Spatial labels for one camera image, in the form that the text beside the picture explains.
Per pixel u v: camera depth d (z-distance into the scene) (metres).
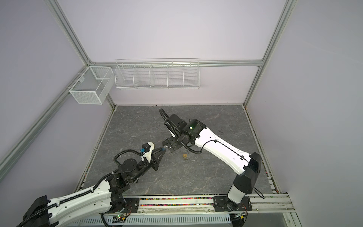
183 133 0.49
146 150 0.60
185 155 0.91
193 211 0.74
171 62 0.94
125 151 0.52
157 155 0.68
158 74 0.99
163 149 0.72
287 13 0.71
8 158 0.51
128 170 0.54
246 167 0.41
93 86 0.99
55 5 0.69
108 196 0.54
